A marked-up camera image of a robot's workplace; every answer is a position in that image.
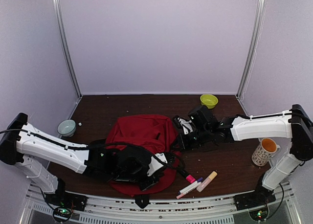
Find aluminium front rail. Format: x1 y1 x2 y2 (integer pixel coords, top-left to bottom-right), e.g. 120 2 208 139
17 182 304 224

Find pink capped white marker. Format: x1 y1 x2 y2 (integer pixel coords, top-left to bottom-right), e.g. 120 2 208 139
176 182 201 199

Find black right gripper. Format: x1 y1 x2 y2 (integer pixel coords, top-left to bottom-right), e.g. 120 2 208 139
171 126 212 152

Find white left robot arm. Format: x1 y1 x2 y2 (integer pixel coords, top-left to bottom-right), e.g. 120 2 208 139
0 113 168 206

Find pastel yellow pink highlighter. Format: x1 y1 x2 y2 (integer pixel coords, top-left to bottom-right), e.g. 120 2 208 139
196 171 218 192

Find yellow green plastic bowl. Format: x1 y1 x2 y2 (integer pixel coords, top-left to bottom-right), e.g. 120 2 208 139
200 94 219 109

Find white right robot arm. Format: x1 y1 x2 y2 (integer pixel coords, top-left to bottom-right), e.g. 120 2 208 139
173 104 313 205

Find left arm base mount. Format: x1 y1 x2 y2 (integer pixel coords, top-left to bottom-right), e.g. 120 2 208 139
44 178 88 211

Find red student backpack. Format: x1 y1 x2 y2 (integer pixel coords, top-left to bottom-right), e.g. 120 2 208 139
106 114 178 198

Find left aluminium corner post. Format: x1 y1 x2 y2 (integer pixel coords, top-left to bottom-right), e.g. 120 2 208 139
52 0 82 99

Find black pink highlighter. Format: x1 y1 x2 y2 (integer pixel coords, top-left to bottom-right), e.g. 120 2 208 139
178 169 196 183

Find patterned mug orange inside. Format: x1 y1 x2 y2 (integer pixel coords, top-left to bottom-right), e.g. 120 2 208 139
251 138 281 167

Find aluminium corner post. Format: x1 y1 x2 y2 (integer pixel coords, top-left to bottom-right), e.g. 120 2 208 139
237 0 266 101
52 0 82 99

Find right aluminium corner post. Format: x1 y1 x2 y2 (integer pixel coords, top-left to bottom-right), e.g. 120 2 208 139
237 0 266 101

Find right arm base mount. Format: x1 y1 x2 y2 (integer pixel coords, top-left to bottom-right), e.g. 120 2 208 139
234 180 276 211

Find purple capped white marker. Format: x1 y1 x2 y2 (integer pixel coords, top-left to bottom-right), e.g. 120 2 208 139
179 178 203 194

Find pale celadon ceramic bowl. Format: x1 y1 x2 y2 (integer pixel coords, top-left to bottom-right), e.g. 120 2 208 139
57 119 76 137

